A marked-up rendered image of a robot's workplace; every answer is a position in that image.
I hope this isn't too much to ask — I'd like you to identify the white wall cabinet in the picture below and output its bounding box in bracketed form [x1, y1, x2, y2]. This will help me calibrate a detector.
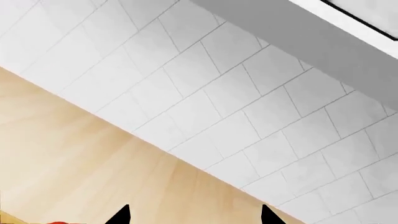
[190, 0, 398, 98]

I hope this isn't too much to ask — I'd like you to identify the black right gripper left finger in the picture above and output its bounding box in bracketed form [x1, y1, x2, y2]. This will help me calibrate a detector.
[104, 203, 131, 224]

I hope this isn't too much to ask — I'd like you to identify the wooden cutting board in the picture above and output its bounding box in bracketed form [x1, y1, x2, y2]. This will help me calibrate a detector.
[0, 209, 41, 224]

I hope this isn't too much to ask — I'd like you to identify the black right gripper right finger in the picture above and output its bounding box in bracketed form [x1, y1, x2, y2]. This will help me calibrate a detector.
[261, 203, 286, 224]

